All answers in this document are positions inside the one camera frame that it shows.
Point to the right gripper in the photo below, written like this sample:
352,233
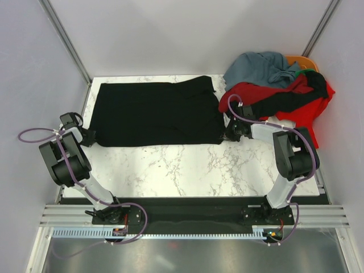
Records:
230,136

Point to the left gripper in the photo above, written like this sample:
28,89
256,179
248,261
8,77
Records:
91,138

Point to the black t-shirt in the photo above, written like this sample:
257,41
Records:
268,101
157,113

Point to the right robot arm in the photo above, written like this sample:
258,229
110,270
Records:
295,157

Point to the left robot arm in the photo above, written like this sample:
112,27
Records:
68,166

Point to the black t-shirt in pile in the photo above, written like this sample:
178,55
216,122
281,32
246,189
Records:
268,101

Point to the grey-blue t-shirt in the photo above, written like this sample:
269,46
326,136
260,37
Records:
269,69

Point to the red t-shirt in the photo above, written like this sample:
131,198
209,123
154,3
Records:
305,116

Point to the green garment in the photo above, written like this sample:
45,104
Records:
303,72

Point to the orange basket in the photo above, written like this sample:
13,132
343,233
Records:
301,61

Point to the white cable duct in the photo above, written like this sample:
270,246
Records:
114,233

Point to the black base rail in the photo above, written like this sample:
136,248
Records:
177,215

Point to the left aluminium corner post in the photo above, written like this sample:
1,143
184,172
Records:
64,37

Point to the aluminium corner post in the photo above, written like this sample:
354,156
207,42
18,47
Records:
64,37
321,26

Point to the aluminium extrusion frame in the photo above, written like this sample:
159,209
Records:
309,213

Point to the right aluminium corner post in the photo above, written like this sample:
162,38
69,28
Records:
321,26

